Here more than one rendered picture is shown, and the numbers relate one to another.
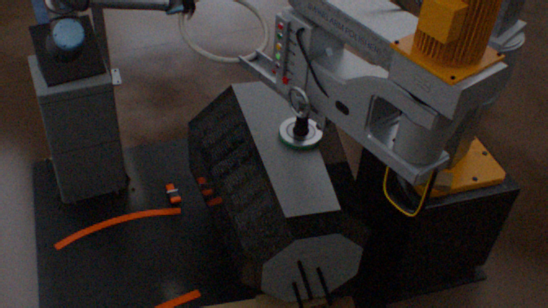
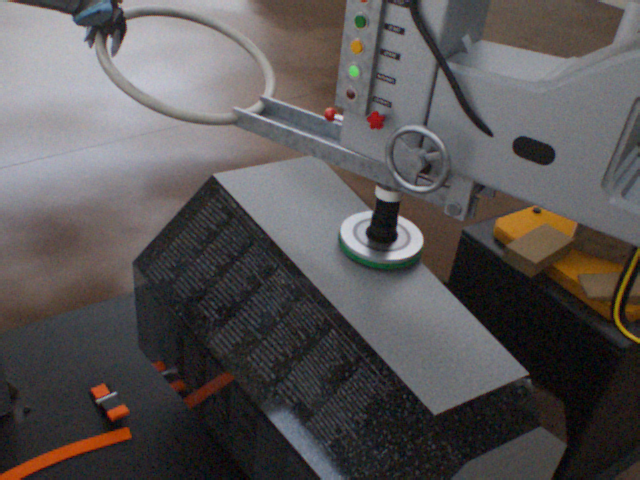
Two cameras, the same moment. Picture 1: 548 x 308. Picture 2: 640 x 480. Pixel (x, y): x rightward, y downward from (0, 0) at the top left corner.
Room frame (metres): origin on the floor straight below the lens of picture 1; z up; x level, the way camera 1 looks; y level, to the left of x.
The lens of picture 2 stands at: (1.02, 0.42, 1.89)
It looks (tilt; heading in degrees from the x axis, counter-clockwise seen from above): 35 degrees down; 342
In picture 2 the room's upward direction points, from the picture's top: 7 degrees clockwise
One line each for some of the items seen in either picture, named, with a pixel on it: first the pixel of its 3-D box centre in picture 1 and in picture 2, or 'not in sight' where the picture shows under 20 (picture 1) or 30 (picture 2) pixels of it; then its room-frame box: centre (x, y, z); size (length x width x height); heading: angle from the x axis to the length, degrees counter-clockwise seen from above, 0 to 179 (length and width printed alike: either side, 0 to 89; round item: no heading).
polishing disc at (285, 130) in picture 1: (300, 131); (381, 236); (2.33, -0.15, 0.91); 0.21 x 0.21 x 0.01
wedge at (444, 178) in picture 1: (430, 177); (621, 285); (2.18, -0.80, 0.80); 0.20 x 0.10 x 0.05; 74
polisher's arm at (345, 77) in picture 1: (369, 104); (587, 135); (2.03, -0.39, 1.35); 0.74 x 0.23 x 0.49; 41
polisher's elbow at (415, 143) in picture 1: (422, 130); not in sight; (1.83, -0.58, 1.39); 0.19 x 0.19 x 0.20
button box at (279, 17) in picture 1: (281, 45); (361, 45); (2.31, -0.01, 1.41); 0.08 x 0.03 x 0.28; 41
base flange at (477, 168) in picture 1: (441, 155); (602, 246); (2.40, -0.90, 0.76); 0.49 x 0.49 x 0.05; 21
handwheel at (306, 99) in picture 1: (304, 99); (425, 153); (2.16, -0.13, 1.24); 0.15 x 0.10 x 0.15; 41
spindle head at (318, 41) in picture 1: (322, 63); (446, 76); (2.27, -0.20, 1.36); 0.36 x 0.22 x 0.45; 41
